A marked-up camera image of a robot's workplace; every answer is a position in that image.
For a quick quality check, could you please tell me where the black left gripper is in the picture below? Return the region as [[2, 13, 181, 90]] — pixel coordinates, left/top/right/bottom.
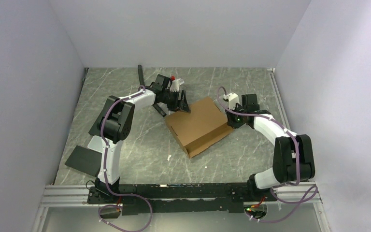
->
[[162, 90, 191, 114]]

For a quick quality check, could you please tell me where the brown cardboard box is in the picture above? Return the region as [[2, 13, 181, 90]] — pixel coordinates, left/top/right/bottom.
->
[[165, 97, 234, 158]]

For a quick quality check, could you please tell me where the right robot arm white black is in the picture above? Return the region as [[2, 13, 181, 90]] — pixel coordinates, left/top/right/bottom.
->
[[221, 92, 315, 201]]

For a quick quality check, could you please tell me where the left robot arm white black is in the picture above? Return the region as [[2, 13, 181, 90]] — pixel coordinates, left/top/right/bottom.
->
[[94, 74, 191, 203]]

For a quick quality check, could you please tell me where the black flat rectangular block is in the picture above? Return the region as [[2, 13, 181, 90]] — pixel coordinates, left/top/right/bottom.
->
[[88, 117, 102, 136]]

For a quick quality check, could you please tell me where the black flat plate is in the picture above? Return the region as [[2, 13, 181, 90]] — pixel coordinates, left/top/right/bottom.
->
[[65, 146, 102, 177]]

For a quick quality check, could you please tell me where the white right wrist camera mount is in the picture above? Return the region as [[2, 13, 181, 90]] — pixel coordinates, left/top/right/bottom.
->
[[222, 92, 240, 111]]

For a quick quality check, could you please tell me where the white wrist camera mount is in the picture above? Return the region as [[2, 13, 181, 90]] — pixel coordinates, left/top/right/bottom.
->
[[169, 76, 184, 92], [222, 92, 240, 111]]

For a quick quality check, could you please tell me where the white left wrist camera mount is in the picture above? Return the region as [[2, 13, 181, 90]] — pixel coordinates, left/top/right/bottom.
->
[[169, 76, 184, 92]]

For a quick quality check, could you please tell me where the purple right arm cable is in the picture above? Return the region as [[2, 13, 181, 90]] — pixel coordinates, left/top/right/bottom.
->
[[217, 86, 319, 224]]

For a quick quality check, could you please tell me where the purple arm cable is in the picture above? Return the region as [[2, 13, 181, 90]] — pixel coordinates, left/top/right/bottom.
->
[[217, 86, 319, 224], [100, 85, 155, 232]]

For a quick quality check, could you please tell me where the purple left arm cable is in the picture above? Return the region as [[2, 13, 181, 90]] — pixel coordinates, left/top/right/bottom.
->
[[100, 85, 155, 232]]

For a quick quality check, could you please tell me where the black rubber hose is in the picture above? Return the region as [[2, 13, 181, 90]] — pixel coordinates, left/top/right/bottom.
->
[[137, 65, 167, 117]]

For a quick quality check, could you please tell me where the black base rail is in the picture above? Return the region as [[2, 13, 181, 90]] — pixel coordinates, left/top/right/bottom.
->
[[87, 182, 276, 216]]

